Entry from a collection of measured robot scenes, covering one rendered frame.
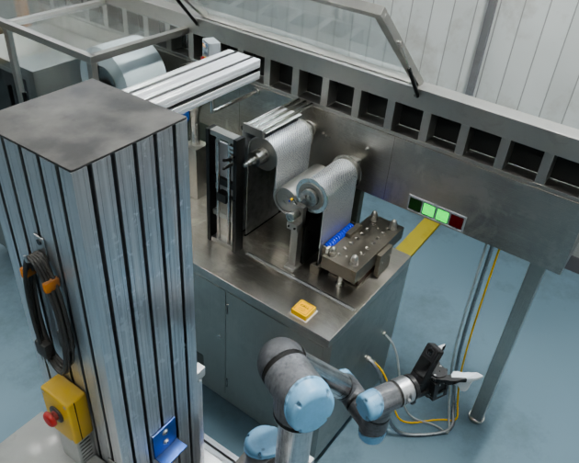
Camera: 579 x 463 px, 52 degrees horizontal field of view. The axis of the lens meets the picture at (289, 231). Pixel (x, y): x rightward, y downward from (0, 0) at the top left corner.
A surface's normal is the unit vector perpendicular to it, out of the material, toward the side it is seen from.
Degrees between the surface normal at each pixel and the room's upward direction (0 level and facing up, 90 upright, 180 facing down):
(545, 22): 90
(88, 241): 90
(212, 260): 0
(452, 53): 90
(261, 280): 0
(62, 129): 0
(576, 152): 90
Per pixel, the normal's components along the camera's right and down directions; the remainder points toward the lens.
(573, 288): 0.07, -0.80
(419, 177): -0.59, 0.44
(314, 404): 0.49, 0.46
